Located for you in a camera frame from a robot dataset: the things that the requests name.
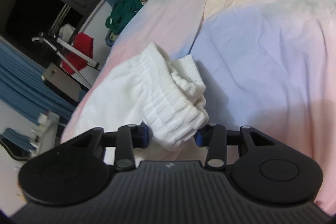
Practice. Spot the white track pants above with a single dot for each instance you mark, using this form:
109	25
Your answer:
166	95

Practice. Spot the wavy black frame mirror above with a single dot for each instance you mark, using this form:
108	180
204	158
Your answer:
18	146

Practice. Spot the green hoodie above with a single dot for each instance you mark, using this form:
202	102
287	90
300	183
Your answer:
121	14

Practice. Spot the left blue curtain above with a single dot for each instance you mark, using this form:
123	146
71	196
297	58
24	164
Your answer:
23	89

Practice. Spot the dark window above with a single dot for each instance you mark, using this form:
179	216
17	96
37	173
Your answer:
21	20

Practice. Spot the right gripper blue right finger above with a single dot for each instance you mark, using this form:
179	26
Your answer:
214	137

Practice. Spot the pastel tie-dye bed sheet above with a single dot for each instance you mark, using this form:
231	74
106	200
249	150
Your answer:
269	64

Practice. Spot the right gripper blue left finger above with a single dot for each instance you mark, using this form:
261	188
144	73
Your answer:
129	137

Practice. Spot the white dressing table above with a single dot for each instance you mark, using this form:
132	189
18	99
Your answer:
43	138

